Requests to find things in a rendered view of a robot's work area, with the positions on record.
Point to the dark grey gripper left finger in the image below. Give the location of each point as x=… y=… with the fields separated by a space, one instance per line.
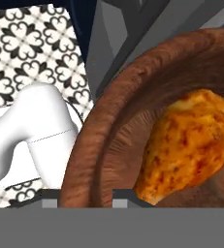
x=48 y=194

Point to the brown wooden bowl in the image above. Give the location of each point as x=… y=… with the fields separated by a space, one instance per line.
x=100 y=129

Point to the grey fridge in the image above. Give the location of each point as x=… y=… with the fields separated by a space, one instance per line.
x=116 y=38

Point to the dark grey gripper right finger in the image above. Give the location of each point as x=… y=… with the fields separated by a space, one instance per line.
x=123 y=194

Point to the orange chicken drumstick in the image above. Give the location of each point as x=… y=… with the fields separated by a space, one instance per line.
x=187 y=145

